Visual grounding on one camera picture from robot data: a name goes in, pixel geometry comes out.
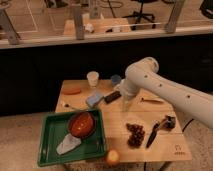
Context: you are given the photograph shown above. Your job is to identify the black office chair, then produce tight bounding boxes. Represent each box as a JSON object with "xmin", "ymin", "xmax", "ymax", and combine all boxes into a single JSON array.
[{"xmin": 127, "ymin": 0, "xmax": 157, "ymax": 30}]

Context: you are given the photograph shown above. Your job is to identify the white paper cup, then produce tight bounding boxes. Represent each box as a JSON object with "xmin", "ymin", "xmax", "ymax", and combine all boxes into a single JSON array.
[{"xmin": 87, "ymin": 71, "xmax": 99, "ymax": 88}]

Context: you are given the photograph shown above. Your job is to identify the blue sponge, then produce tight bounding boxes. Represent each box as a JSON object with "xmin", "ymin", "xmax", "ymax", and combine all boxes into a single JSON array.
[{"xmin": 86, "ymin": 92, "xmax": 104, "ymax": 108}]

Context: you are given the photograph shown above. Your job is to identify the black handled knife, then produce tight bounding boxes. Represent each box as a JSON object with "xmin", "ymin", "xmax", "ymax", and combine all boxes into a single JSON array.
[{"xmin": 146, "ymin": 123, "xmax": 160, "ymax": 148}]

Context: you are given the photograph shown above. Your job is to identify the green plastic tray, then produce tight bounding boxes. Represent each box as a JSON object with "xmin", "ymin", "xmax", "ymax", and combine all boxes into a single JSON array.
[{"xmin": 37, "ymin": 109, "xmax": 107, "ymax": 167}]

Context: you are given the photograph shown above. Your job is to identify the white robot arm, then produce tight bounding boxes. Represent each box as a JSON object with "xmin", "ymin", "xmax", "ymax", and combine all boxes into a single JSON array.
[{"xmin": 120, "ymin": 57, "xmax": 213, "ymax": 130}]

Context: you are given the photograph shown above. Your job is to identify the bunch of dark grapes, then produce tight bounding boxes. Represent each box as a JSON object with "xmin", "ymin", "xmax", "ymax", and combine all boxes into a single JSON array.
[{"xmin": 126, "ymin": 123, "xmax": 145, "ymax": 148}]

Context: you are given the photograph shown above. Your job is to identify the white crumpled cloth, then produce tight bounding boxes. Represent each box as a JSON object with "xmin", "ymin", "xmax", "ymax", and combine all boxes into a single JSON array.
[{"xmin": 56, "ymin": 134, "xmax": 81, "ymax": 155}]

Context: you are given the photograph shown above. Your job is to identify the brown wooden spoon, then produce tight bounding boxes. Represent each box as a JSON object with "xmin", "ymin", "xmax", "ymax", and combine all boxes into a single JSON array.
[{"xmin": 140, "ymin": 98, "xmax": 164, "ymax": 104}]

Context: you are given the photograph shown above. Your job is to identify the yellow apple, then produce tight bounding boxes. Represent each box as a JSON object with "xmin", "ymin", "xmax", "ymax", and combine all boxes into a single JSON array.
[{"xmin": 106, "ymin": 150, "xmax": 120, "ymax": 166}]

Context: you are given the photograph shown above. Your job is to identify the black rectangular block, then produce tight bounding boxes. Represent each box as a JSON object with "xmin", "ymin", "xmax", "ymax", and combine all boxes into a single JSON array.
[{"xmin": 104, "ymin": 91, "xmax": 121, "ymax": 104}]

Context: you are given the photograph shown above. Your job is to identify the black cable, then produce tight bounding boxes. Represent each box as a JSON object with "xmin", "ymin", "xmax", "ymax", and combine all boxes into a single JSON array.
[{"xmin": 181, "ymin": 118, "xmax": 195, "ymax": 133}]

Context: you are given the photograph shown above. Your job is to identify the blue cup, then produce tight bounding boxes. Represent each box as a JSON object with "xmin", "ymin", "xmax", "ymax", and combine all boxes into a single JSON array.
[{"xmin": 110, "ymin": 74, "xmax": 122, "ymax": 86}]

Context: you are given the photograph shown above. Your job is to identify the red bowl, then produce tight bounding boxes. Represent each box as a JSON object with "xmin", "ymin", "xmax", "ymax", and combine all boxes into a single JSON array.
[{"xmin": 68, "ymin": 112, "xmax": 95, "ymax": 138}]

